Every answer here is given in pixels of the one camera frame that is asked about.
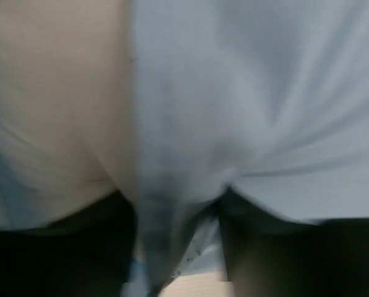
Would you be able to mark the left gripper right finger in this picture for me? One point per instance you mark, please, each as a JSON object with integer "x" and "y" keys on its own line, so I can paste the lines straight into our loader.
{"x": 267, "y": 256}

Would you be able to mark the white pillow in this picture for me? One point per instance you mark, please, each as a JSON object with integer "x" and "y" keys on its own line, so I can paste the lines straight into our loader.
{"x": 67, "y": 136}

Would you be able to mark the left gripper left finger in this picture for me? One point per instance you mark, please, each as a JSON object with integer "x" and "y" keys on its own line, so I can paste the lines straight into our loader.
{"x": 86, "y": 254}

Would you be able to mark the light blue pillowcase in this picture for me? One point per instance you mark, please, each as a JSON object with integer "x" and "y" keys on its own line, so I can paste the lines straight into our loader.
{"x": 267, "y": 98}

